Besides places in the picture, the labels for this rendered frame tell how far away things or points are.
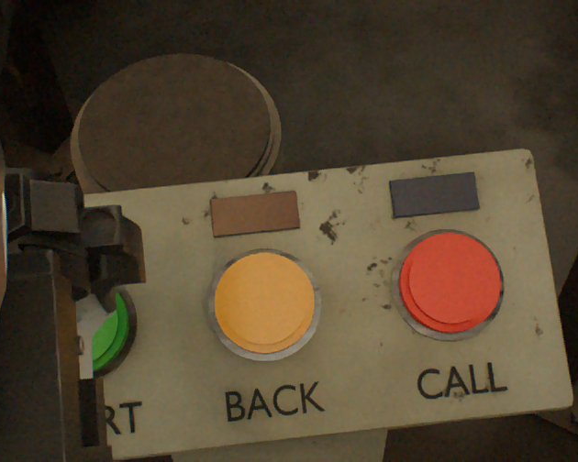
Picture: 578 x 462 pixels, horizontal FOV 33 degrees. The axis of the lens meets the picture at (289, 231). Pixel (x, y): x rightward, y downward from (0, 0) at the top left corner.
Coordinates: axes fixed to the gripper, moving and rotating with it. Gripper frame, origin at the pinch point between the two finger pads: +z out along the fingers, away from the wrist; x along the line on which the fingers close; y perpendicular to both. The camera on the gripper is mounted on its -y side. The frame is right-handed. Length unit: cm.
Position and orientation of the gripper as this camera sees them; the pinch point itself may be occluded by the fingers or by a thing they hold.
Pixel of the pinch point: (40, 303)
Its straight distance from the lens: 33.6
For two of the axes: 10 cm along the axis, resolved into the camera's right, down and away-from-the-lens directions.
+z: -0.1, 2.0, 9.8
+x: 9.9, -1.1, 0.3
